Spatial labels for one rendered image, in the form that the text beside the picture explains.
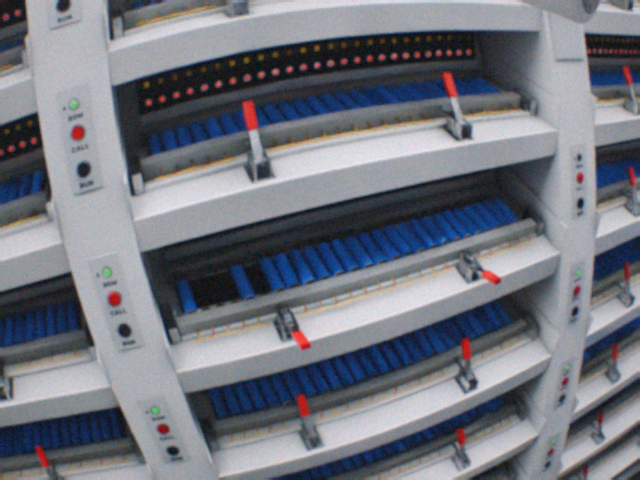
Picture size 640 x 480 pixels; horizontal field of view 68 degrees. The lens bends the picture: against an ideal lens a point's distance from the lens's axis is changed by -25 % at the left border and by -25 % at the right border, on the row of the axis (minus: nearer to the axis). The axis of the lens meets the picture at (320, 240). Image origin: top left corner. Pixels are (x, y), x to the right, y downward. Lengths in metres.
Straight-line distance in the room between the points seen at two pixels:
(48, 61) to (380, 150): 0.43
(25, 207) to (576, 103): 0.81
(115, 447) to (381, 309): 0.46
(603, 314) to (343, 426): 0.57
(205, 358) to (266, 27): 0.41
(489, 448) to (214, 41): 0.86
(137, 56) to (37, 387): 0.46
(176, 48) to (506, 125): 0.47
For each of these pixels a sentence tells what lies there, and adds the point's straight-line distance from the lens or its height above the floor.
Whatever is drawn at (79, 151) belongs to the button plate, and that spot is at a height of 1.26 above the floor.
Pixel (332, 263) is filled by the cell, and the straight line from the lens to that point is 0.82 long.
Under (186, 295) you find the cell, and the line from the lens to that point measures 0.80.
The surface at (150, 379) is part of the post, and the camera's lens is 0.74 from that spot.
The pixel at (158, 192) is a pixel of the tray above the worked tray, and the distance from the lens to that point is 0.69.
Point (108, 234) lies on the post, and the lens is 0.66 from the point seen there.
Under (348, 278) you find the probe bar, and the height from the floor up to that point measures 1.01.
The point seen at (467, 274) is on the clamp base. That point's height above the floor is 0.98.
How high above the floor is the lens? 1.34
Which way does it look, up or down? 21 degrees down
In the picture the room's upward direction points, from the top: 8 degrees counter-clockwise
